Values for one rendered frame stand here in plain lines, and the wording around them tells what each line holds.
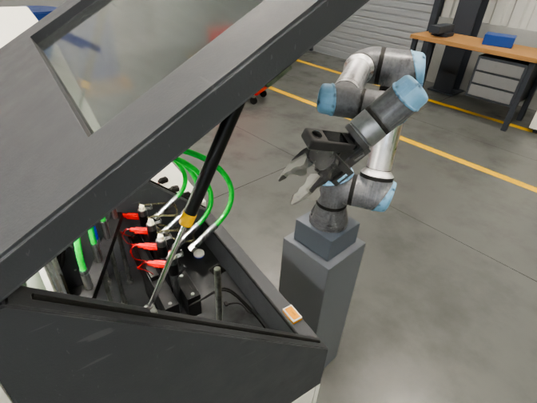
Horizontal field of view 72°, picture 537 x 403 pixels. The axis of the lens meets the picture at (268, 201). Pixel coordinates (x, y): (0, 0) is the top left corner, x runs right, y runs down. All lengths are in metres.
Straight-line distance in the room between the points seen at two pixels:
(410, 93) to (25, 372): 0.77
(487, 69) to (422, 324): 3.80
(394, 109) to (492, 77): 4.73
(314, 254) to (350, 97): 0.72
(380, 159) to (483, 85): 4.34
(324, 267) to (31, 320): 1.08
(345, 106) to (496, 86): 4.66
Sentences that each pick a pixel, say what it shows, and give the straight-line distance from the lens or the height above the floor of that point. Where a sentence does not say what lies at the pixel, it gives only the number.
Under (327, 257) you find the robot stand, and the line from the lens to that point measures 1.42.
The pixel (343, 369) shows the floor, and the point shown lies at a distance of 2.12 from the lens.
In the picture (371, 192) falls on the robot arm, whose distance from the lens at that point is 1.31.
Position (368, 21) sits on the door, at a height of 0.75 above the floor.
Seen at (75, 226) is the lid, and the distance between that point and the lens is 0.41.
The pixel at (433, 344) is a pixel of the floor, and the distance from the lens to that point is 2.38.
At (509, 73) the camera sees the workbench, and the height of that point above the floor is 0.68.
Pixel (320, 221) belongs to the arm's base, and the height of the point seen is 0.94.
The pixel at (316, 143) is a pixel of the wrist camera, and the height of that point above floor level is 1.45.
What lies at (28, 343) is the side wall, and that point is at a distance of 0.53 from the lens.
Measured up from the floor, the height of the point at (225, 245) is 0.95.
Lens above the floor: 1.77
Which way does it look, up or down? 35 degrees down
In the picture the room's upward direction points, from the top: 3 degrees clockwise
